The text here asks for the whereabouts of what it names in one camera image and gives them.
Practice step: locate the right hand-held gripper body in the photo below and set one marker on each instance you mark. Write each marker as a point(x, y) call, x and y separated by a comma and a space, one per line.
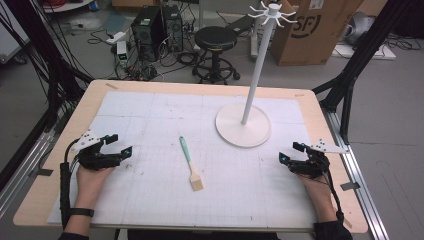
point(313, 160)

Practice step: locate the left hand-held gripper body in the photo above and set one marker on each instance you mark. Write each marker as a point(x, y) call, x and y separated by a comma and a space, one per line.
point(95, 156)

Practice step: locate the white hook stand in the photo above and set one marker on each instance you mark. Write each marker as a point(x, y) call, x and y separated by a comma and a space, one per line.
point(248, 100)

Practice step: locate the person's left hand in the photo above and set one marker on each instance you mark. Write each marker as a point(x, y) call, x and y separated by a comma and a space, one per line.
point(92, 176)

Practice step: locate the person's right hand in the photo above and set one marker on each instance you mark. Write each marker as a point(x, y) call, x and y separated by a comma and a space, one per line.
point(315, 188)

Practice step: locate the black wristband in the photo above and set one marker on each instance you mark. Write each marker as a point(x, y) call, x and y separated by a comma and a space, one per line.
point(81, 212)

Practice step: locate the white grid mat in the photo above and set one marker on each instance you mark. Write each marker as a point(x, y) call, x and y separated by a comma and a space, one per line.
point(186, 160)

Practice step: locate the small device with green display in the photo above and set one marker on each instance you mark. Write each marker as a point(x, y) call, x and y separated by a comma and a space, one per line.
point(122, 53)

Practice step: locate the white power strip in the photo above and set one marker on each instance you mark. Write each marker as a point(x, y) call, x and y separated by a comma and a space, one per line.
point(116, 37)

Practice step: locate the black computer tower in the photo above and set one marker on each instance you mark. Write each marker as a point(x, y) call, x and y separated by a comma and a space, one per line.
point(173, 28)
point(147, 33)

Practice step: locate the white flat board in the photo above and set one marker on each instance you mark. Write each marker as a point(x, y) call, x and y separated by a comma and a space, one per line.
point(365, 51)

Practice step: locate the brown cardboard box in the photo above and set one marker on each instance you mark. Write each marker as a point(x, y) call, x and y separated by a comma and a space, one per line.
point(313, 30)

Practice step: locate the black round stool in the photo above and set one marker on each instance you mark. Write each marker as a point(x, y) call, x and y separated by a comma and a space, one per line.
point(216, 53)

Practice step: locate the aluminium rail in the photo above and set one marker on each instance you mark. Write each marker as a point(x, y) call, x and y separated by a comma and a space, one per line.
point(358, 173)
point(25, 173)

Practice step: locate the black metal frame stand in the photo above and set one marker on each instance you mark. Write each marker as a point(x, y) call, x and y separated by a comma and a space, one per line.
point(360, 66)
point(36, 66)

